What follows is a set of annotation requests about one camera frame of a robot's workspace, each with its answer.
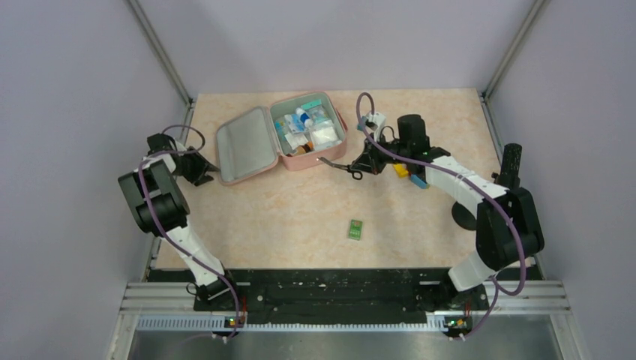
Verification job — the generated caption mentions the colourful toy blocks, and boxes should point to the colourful toy blocks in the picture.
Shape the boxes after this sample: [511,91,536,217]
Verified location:
[392,163,430,190]

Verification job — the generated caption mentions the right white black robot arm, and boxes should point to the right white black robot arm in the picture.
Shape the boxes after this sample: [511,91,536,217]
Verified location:
[349,112,545,309]

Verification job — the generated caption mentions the brown medicine bottle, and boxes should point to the brown medicine bottle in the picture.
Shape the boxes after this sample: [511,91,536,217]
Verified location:
[295,142,314,156]

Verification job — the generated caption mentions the black medical scissors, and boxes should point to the black medical scissors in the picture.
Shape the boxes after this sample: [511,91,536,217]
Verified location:
[316,157,363,181]

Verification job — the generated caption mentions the small green box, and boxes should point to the small green box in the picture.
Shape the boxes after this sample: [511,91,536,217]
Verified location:
[347,219,363,241]

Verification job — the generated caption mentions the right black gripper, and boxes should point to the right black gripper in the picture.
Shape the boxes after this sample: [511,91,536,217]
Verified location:
[351,131,410,176]

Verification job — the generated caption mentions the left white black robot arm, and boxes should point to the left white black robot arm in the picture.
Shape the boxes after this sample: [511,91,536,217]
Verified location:
[118,133,241,310]

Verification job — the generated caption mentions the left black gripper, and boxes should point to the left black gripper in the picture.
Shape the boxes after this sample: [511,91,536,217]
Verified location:
[172,145,219,186]

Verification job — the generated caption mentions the clear bottle green label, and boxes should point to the clear bottle green label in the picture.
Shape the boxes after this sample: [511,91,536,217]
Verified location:
[295,107,314,129]

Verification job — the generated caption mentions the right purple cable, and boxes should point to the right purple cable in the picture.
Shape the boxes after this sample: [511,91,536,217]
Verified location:
[355,92,528,341]

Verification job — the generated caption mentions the teal topped swab packet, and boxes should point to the teal topped swab packet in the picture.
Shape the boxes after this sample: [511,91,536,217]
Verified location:
[301,99,330,124]

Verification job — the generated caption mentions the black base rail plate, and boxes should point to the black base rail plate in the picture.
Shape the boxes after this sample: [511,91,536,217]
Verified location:
[148,268,540,326]

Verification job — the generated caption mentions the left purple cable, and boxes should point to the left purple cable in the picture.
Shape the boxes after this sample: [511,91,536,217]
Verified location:
[137,124,245,344]

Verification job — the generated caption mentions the blue bandage strip packet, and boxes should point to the blue bandage strip packet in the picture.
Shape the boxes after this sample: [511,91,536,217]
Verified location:
[283,114,310,134]

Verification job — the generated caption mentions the pink medicine kit case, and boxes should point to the pink medicine kit case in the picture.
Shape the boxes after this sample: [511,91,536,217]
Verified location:
[215,91,348,185]

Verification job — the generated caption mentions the purple cable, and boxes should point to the purple cable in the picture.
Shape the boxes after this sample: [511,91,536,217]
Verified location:
[137,124,245,344]
[355,92,528,341]

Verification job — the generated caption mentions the white gauze packet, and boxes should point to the white gauze packet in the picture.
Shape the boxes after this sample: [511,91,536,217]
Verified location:
[284,133,308,152]
[309,124,340,151]

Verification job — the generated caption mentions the white blue bandage roll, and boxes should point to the white blue bandage roll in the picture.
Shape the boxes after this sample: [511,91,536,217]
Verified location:
[283,114,302,134]

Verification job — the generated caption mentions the black stand with handle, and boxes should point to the black stand with handle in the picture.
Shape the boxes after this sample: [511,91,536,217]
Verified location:
[451,142,522,231]

